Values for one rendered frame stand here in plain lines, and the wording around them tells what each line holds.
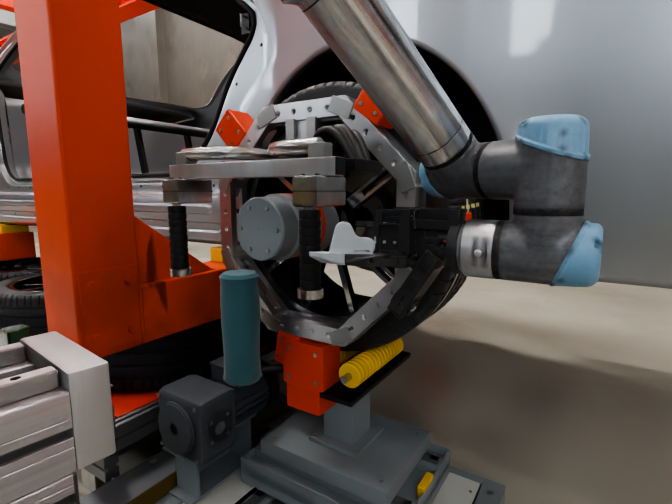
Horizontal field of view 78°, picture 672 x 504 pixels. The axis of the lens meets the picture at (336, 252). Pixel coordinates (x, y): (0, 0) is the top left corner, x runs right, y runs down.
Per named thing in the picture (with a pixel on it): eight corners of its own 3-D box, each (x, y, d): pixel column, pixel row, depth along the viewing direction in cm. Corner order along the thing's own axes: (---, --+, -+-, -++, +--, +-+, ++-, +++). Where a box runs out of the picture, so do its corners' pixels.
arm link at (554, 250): (604, 213, 49) (598, 283, 50) (506, 211, 55) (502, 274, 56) (604, 217, 42) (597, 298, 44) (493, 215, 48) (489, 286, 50)
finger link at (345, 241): (308, 220, 59) (373, 220, 59) (309, 262, 59) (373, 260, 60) (308, 222, 56) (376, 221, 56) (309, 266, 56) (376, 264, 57)
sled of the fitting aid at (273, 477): (449, 475, 124) (450, 445, 122) (400, 566, 94) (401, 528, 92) (313, 425, 150) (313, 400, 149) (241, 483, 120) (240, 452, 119)
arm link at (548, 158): (478, 123, 51) (474, 212, 53) (569, 108, 42) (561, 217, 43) (516, 128, 55) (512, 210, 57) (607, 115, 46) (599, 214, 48)
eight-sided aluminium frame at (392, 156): (422, 354, 89) (431, 89, 81) (411, 364, 83) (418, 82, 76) (240, 314, 118) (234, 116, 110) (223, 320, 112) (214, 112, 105)
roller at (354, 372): (407, 352, 115) (408, 332, 114) (354, 396, 90) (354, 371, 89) (388, 348, 118) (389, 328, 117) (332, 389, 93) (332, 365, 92)
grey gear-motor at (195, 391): (302, 443, 140) (301, 344, 135) (201, 528, 105) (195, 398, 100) (262, 427, 149) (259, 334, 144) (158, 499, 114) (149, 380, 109)
